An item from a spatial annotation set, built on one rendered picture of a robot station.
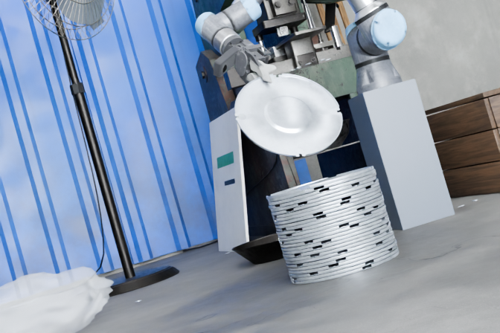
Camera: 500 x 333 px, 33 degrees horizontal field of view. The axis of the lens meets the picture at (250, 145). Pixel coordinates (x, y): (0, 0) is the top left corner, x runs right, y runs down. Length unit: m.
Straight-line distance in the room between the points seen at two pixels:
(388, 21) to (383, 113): 0.29
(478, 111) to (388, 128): 0.45
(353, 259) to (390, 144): 0.69
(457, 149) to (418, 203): 0.53
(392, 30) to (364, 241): 0.79
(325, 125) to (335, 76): 1.12
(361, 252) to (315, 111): 0.40
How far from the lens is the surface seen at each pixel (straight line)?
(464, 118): 3.08
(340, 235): 2.06
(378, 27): 2.59
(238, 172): 3.47
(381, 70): 2.72
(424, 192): 2.70
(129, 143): 4.48
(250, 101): 2.24
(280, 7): 3.47
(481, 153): 3.05
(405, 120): 2.69
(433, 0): 5.26
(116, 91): 4.51
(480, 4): 5.41
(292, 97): 2.27
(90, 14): 3.55
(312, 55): 3.39
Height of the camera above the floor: 0.30
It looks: 2 degrees up
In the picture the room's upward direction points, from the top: 16 degrees counter-clockwise
